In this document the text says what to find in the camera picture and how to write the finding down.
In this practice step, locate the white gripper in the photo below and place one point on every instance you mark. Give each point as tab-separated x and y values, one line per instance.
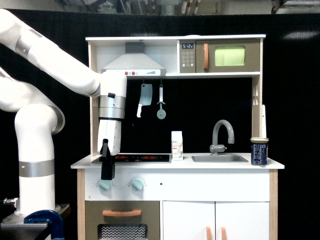
108	145

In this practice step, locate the blue spam can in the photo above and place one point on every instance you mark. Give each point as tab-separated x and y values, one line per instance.
259	151

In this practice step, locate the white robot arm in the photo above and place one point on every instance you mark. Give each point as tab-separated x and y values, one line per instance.
37	118

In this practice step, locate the grey toy sink basin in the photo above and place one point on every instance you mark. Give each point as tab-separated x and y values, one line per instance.
219	159

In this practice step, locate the black toy stovetop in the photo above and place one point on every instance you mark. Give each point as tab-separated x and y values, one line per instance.
127	158

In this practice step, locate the left teal stove knob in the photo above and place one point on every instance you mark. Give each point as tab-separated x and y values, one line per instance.
105	185

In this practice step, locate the teal stove knob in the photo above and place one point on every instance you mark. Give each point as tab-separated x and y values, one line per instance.
137	183
105	185

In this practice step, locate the right teal stove knob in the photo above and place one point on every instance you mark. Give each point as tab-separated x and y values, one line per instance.
137	183

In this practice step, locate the toy oven door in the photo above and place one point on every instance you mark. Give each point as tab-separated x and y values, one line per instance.
122	220

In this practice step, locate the white milk carton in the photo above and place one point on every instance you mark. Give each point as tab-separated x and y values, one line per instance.
177	145

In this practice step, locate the toy pizza cutter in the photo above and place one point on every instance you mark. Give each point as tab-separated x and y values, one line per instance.
161	113

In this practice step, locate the blue clamp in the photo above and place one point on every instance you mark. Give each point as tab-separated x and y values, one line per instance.
50	217

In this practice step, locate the toy cleaver knife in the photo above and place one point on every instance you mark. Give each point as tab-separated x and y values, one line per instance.
145	97

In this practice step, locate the white left cabinet door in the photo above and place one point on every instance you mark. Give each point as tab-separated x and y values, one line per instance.
188	220

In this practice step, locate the white cabinet door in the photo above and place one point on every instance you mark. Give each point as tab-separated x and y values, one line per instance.
188	220
242	220

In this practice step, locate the grey toy range hood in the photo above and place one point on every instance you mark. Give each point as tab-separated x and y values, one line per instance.
135	63

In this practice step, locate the white right cabinet door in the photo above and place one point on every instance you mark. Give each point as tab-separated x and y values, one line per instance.
242	220

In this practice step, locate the white side hook panel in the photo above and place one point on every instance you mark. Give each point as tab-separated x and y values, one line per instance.
263	125

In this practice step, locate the toy microwave oven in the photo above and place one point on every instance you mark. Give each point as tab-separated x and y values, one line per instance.
219	55

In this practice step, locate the wooden toy kitchen frame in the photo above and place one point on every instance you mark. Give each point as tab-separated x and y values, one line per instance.
179	180

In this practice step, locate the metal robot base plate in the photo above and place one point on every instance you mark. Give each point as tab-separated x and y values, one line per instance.
13	228

